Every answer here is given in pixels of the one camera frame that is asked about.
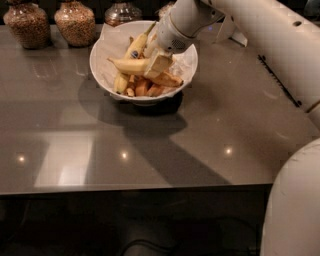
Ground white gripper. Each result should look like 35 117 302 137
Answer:
143 0 224 78

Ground yellow banana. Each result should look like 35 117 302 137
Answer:
108 57 150 75
151 72 184 88

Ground banana with blue sticker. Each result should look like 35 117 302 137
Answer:
114 22 156 94

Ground orange bananas at bottom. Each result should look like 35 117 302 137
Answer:
125 75 164 97

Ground white sign stand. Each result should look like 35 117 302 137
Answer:
216 16 248 47

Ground left glass jar of nuts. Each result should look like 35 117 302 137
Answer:
3 0 51 49

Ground black rubber mat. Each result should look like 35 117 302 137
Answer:
257 55 302 108

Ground white bowl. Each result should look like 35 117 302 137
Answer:
89 20 199 107

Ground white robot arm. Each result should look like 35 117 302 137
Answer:
148 0 320 256

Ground glass jar of nuts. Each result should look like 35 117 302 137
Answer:
54 0 95 47
3 0 51 49

